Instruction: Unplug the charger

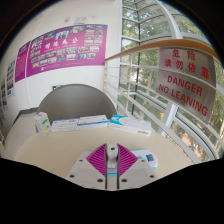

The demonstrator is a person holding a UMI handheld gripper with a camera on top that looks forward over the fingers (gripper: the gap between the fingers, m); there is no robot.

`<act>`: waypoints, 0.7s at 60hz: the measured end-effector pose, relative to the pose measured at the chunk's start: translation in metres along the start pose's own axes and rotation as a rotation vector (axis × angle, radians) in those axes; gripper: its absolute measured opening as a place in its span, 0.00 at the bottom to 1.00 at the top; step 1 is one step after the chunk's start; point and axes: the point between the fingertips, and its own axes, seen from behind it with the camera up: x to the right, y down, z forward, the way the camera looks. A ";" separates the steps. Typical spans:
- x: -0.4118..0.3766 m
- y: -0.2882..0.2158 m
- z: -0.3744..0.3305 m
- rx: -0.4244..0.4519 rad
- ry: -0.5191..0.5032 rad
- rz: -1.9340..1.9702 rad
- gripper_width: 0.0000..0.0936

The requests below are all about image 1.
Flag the white window frame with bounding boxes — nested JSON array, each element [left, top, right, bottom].
[[120, 0, 224, 158]]

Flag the white photo wall panel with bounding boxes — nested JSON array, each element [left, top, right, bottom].
[[5, 59, 16, 98], [0, 78, 8, 111]]

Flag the large magenta photo poster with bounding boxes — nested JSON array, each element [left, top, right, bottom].
[[25, 23, 108, 78]]

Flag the long white teal box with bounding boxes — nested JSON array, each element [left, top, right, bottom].
[[108, 114, 153, 137]]

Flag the white and teal power strip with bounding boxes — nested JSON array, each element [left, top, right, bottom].
[[73, 148, 159, 178]]

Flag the narrow magenta text poster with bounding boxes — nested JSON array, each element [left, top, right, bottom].
[[14, 41, 31, 83]]

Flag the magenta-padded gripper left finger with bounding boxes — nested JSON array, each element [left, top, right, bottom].
[[65, 143, 108, 191]]

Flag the white railing with wooden handrail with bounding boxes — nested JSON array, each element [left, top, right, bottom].
[[103, 39, 224, 164]]

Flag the flat white blue box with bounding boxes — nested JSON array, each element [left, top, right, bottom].
[[49, 117, 80, 133], [77, 114, 110, 130]]

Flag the silver danger sign red letters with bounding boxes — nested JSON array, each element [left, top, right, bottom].
[[155, 47, 218, 124]]

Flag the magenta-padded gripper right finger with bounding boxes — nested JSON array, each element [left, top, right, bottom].
[[116, 143, 158, 191]]

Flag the small white green carton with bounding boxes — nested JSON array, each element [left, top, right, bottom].
[[33, 111, 52, 137]]

